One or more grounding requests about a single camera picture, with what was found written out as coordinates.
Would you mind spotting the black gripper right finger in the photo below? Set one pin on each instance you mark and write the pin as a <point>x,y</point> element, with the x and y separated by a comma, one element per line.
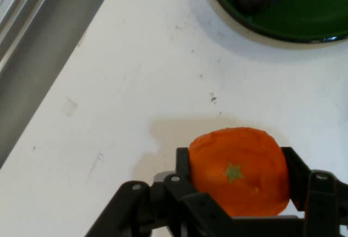
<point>318,193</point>

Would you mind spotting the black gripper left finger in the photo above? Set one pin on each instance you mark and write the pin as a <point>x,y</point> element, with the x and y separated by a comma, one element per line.
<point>174,199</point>

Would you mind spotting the orange toy tangerine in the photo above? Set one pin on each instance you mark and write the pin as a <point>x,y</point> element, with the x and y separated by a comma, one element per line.
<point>239,171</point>

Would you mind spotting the green round plate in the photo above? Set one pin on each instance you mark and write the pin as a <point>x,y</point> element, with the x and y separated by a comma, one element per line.
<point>282,11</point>

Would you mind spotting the grey metal rail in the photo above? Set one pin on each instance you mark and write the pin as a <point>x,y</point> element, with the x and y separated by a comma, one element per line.
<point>35,44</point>

